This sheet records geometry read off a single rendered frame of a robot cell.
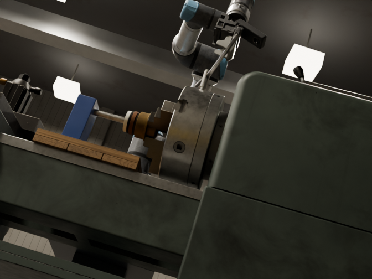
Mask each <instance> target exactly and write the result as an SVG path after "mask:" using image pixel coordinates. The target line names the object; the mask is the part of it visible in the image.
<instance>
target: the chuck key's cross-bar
mask: <svg viewBox="0 0 372 279"><path fill-rule="evenodd" d="M239 36H240V35H239V34H236V35H235V36H234V37H233V39H232V41H231V42H230V43H229V45H228V46H227V47H226V49H225V50H224V51H223V53H222V54H221V56H220V57H219V59H218V60H217V61H216V63H215V64H214V65H213V67H212V68H211V69H210V71H209V72H208V73H207V74H206V75H205V76H206V77H209V76H210V75H211V74H212V73H213V72H214V70H215V69H216V68H217V67H218V65H219V64H220V62H221V61H222V60H223V58H224V57H225V55H226V54H227V53H228V51H229V50H230V49H231V47H232V46H233V45H234V43H235V42H236V41H237V39H238V38H239ZM201 81H202V79H201V80H200V81H199V82H198V83H197V84H196V85H195V87H199V86H200V84H201Z"/></svg>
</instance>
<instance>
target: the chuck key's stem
mask: <svg viewBox="0 0 372 279"><path fill-rule="evenodd" d="M209 71H210V70H205V71H204V75H203V78H202V81H201V84H200V89H201V90H205V89H206V87H207V85H208V81H209V78H210V76H209V77H206V76H205V75H206V74H207V73H208V72H209Z"/></svg>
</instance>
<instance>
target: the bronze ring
mask: <svg viewBox="0 0 372 279"><path fill-rule="evenodd" d="M149 116H150V114H149V113H145V112H141V113H139V112H137V111H132V112H131V114H130V116H129V118H128V122H127V127H126V133H128V134H129V135H134V137H136V138H139V139H142V140H143V141H144V139H145V137H149V138H153V139H156V137H157V135H158V131H159V130H158V129H155V128H152V127H148V126H147V121H148V118H149Z"/></svg>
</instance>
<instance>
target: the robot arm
mask: <svg viewBox="0 0 372 279"><path fill-rule="evenodd" d="M254 1H255V0H231V3H230V5H229V7H228V9H227V11H226V13H224V12H221V11H219V10H217V9H214V8H211V7H208V6H206V5H204V4H201V3H199V2H197V1H193V0H186V1H185V4H184V6H183V9H182V12H181V14H180V18H181V19H182V20H184V21H183V24H182V26H181V29H180V31H179V34H178V35H176V36H175V38H174V39H173V43H172V50H173V54H174V56H175V57H176V59H177V60H178V61H179V62H180V63H181V64H182V65H183V66H185V67H187V68H190V69H192V70H193V72H192V76H193V82H192V85H191V87H194V88H197V89H200V86H199V87H195V85H196V84H197V83H198V82H199V81H200V80H201V79H202V78H203V75H204V71H205V70H210V69H211V68H212V67H213V65H214V64H215V63H216V61H217V60H218V59H219V57H220V56H221V54H222V53H223V51H224V50H225V49H226V47H227V46H228V45H229V43H230V42H231V41H232V39H233V37H234V36H235V35H236V34H239V35H240V36H239V38H238V39H237V41H236V42H235V43H234V45H233V46H232V47H231V49H230V50H229V51H228V53H227V54H226V55H225V57H224V58H223V60H222V61H221V62H220V64H219V65H218V67H217V68H216V69H215V70H214V72H213V73H212V74H211V75H210V78H209V81H208V85H207V87H206V89H205V91H208V92H211V89H212V87H213V86H214V85H216V84H217V83H218V81H222V80H223V78H224V75H225V72H226V67H227V64H228V61H230V60H232V59H233V57H234V54H235V51H236V49H237V48H238V45H239V42H240V38H241V37H242V38H244V39H245V40H247V41H248V42H249V43H251V44H252V45H254V46H255V47H257V48H259V49H261V48H263V47H264V46H265V42H266V38H267V36H266V35H265V34H264V33H262V32H260V31H259V30H257V29H256V28H254V27H253V26H251V25H249V24H248V20H249V17H250V14H251V11H252V8H253V6H254V3H255V2H254ZM203 28H205V29H208V30H211V31H212V32H214V35H213V36H214V40H213V43H212V45H214V46H217V47H219V46H220V47H222V48H223V49H220V50H219V49H215V48H212V47H210V46H208V45H205V44H202V43H200V42H197V39H198V37H199V35H200V33H201V31H202V29H203ZM165 139H166V138H164V137H163V134H162V132H160V131H158V135H157V137H156V140H160V141H163V142H165ZM143 143H144V141H143V140H142V139H139V138H136V137H134V136H133V137H132V141H131V144H130V147H129V149H128V152H127V153H128V154H132V155H135V156H139V157H140V159H141V168H142V173H143V174H146V175H150V176H152V174H151V173H149V168H150V165H151V161H152V158H148V157H146V156H147V152H148V149H149V148H148V147H145V146H143Z"/></svg>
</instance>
